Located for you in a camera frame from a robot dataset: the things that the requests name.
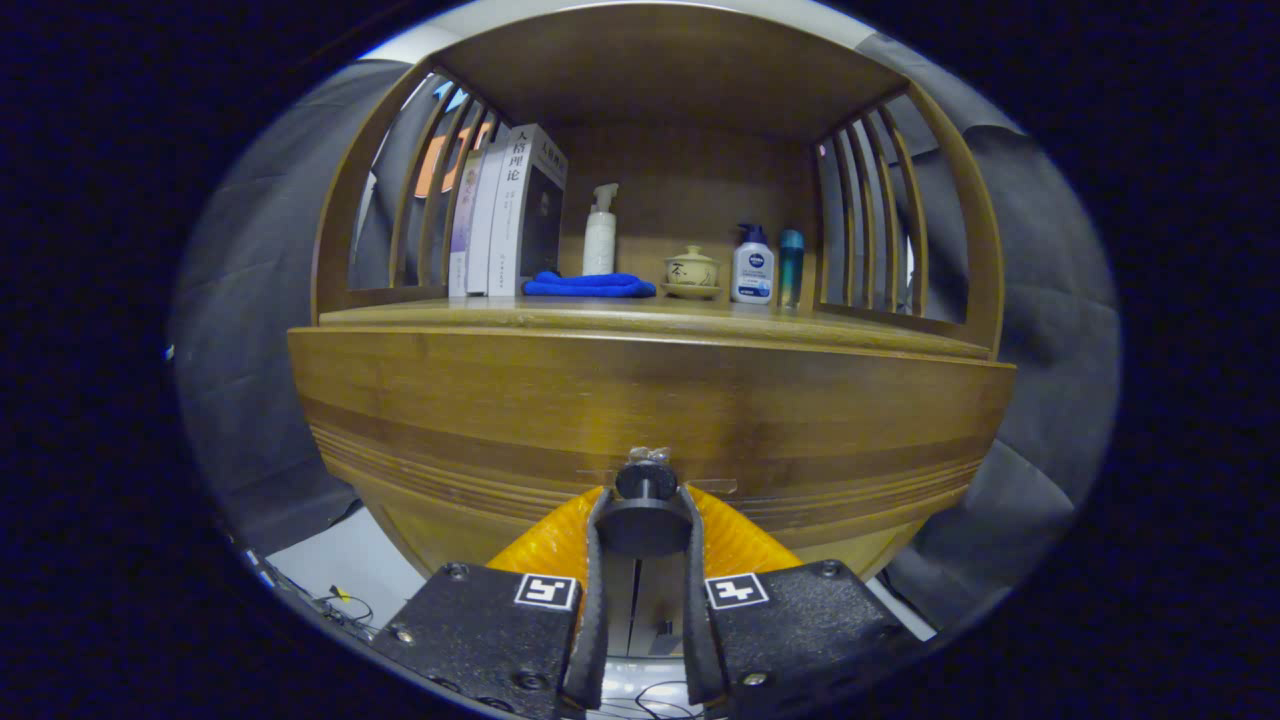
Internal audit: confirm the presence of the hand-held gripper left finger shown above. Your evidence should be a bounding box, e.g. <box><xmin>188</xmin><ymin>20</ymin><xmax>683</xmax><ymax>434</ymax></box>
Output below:
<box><xmin>370</xmin><ymin>485</ymin><xmax>613</xmax><ymax>720</ymax></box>

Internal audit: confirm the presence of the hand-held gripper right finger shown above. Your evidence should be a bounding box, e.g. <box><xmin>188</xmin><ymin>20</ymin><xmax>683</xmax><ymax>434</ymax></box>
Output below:
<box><xmin>680</xmin><ymin>485</ymin><xmax>926</xmax><ymax>716</ymax></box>

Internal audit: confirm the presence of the wooden drawer with black knob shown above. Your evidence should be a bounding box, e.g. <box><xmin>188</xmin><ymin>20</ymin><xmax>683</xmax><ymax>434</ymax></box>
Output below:
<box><xmin>288</xmin><ymin>328</ymin><xmax>1016</xmax><ymax>581</ymax></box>

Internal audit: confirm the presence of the wooden cabinet door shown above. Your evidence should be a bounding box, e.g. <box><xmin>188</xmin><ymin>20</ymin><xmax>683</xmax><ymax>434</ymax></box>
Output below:
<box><xmin>637</xmin><ymin>557</ymin><xmax>686</xmax><ymax>656</ymax></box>
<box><xmin>607</xmin><ymin>557</ymin><xmax>636</xmax><ymax>656</ymax></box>

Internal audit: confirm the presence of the wooden countertop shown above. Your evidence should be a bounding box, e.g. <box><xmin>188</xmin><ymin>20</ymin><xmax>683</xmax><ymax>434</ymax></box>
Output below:
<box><xmin>318</xmin><ymin>295</ymin><xmax>991</xmax><ymax>359</ymax></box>

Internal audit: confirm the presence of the wooden cabinet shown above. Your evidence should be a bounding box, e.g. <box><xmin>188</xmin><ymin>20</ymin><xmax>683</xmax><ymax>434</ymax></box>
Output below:
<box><xmin>310</xmin><ymin>5</ymin><xmax>1006</xmax><ymax>661</ymax></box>

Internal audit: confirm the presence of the blue folded cloth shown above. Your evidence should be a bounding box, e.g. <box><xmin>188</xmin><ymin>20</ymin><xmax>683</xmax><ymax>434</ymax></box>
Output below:
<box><xmin>522</xmin><ymin>270</ymin><xmax>658</xmax><ymax>299</ymax></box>

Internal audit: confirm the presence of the beige lidded ceramic teacup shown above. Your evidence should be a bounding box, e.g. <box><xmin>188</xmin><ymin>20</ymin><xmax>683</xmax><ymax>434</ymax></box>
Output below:
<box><xmin>660</xmin><ymin>245</ymin><xmax>723</xmax><ymax>301</ymax></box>

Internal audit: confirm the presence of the white lotion bottle blue cap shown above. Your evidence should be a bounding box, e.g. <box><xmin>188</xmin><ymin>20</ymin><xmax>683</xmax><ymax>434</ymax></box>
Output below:
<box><xmin>731</xmin><ymin>223</ymin><xmax>777</xmax><ymax>305</ymax></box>

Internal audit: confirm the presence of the white pump bottle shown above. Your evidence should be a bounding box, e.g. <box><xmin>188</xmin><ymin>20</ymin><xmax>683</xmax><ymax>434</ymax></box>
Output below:
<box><xmin>583</xmin><ymin>182</ymin><xmax>619</xmax><ymax>277</ymax></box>

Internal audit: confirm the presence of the teal slim bottle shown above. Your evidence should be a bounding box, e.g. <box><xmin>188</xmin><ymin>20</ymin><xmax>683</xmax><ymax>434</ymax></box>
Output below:
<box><xmin>779</xmin><ymin>229</ymin><xmax>805</xmax><ymax>308</ymax></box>

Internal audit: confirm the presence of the purple spine book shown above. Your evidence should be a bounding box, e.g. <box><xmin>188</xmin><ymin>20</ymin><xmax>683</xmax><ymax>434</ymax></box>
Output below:
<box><xmin>447</xmin><ymin>150</ymin><xmax>486</xmax><ymax>298</ymax></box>

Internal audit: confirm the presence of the thin white book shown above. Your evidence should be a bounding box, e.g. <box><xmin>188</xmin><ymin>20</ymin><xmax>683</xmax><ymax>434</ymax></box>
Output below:
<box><xmin>466</xmin><ymin>140</ymin><xmax>513</xmax><ymax>297</ymax></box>

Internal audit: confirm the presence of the thick grey white book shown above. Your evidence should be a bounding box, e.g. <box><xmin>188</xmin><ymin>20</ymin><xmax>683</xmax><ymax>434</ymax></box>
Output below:
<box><xmin>487</xmin><ymin>123</ymin><xmax>569</xmax><ymax>297</ymax></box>

